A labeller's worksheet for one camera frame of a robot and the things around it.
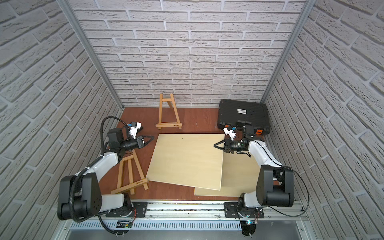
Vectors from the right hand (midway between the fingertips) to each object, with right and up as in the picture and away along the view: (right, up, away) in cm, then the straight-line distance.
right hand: (217, 147), depth 80 cm
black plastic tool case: (+17, +21, +27) cm, 38 cm away
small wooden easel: (-46, -20, -3) cm, 50 cm away
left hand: (-35, +6, +1) cm, 36 cm away
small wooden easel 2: (-28, +27, +17) cm, 43 cm away
